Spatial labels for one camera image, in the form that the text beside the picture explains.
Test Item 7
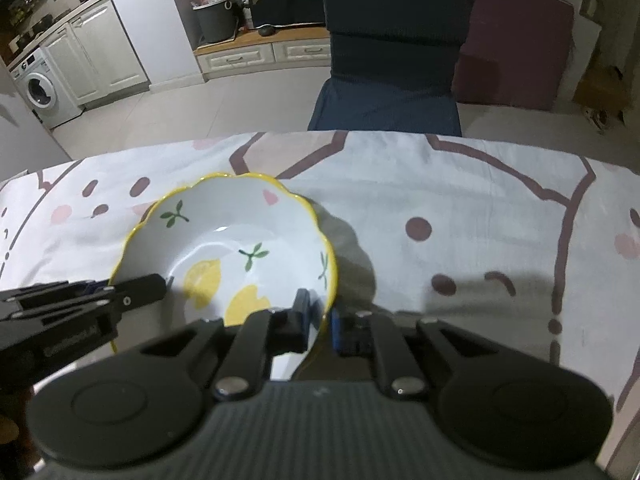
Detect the cardboard box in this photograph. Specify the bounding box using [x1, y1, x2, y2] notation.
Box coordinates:
[572, 50, 631, 133]

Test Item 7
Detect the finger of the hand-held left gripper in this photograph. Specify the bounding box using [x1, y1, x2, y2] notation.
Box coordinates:
[0, 280, 117, 311]
[10, 274, 169, 322]

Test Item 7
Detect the white drawer cabinet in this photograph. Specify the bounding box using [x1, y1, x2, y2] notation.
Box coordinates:
[194, 25, 333, 80]

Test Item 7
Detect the grey bucket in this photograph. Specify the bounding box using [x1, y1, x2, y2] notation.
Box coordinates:
[192, 0, 240, 45]

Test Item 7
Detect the maroon box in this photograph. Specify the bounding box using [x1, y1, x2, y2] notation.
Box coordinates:
[452, 0, 576, 113]

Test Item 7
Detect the lemon print bowl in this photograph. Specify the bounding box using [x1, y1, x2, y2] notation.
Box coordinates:
[107, 172, 340, 361]

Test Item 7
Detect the white washing machine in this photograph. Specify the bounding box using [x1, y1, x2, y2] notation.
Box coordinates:
[9, 47, 83, 131]

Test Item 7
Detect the white kitchen cabinet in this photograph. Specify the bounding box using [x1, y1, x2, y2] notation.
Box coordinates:
[40, 0, 151, 108]

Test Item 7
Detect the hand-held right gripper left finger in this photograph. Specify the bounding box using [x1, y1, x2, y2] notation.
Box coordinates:
[120, 287, 322, 402]

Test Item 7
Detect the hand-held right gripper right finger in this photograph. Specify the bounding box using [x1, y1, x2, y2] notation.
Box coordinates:
[330, 310, 506, 401]

